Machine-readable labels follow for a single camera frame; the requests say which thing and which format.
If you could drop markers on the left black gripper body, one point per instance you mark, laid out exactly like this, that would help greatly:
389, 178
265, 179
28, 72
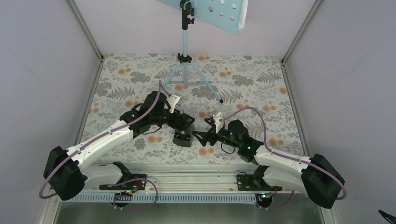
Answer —
173, 122

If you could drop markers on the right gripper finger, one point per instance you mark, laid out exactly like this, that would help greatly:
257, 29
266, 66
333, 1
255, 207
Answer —
210, 120
202, 137

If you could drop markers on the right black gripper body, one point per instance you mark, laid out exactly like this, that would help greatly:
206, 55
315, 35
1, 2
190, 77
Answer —
211, 133

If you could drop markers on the black metronome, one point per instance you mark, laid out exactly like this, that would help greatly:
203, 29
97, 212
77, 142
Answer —
183, 136

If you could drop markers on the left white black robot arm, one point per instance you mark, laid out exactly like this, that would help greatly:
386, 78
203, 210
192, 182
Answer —
68, 172

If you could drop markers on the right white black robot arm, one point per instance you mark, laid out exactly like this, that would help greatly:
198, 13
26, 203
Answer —
314, 176

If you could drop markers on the floral patterned table mat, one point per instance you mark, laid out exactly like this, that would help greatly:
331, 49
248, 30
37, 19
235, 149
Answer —
252, 87

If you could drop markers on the light blue music stand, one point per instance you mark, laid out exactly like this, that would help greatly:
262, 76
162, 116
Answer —
223, 14

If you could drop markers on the white sheet music paper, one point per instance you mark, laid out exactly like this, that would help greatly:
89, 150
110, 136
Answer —
243, 14

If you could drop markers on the black object at corner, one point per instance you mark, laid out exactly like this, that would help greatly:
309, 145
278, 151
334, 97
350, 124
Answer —
388, 217

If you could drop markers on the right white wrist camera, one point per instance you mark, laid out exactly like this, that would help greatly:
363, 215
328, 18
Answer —
218, 120

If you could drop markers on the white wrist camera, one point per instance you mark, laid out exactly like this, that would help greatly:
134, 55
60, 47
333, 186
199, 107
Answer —
173, 100
218, 120

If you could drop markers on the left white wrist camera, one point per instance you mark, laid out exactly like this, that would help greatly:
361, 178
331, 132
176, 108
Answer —
173, 100

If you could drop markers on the aluminium mounting rail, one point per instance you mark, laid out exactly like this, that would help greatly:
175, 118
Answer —
188, 179

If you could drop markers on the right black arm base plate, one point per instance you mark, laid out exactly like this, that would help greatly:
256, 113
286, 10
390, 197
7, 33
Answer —
246, 182

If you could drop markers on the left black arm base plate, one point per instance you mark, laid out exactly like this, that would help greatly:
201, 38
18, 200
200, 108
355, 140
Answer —
135, 185

